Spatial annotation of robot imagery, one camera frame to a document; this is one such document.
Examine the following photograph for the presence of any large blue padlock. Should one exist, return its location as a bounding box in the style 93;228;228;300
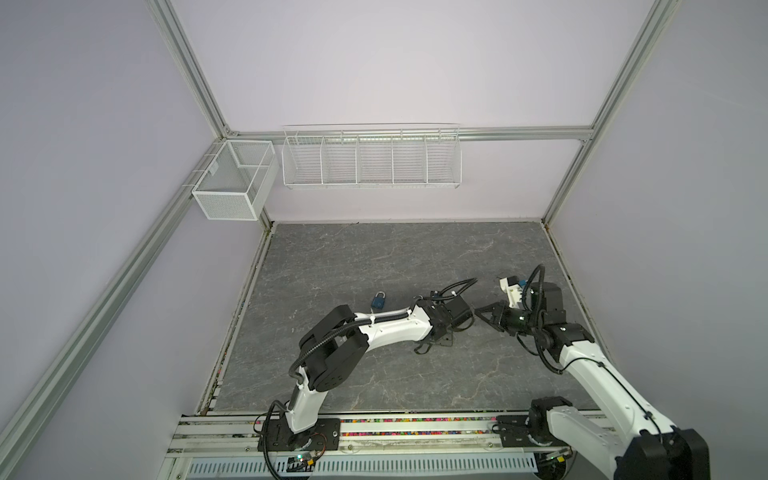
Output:
370;291;386;312

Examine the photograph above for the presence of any white vented cable duct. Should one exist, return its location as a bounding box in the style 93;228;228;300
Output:
186;452;538;479

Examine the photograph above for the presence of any white mesh box basket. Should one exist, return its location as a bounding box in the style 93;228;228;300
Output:
192;140;279;221

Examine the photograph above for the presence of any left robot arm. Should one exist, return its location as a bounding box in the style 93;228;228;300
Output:
285;293;473;434

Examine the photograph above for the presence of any white wire shelf basket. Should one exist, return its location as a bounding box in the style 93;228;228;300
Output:
281;123;463;189

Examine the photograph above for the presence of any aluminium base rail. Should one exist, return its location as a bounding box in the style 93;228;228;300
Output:
164;412;673;460

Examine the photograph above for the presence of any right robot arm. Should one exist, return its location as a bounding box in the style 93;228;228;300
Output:
475;277;711;479

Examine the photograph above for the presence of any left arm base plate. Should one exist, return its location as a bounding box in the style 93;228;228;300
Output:
258;417;341;452

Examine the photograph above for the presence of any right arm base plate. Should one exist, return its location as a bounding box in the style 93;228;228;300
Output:
491;415;568;448

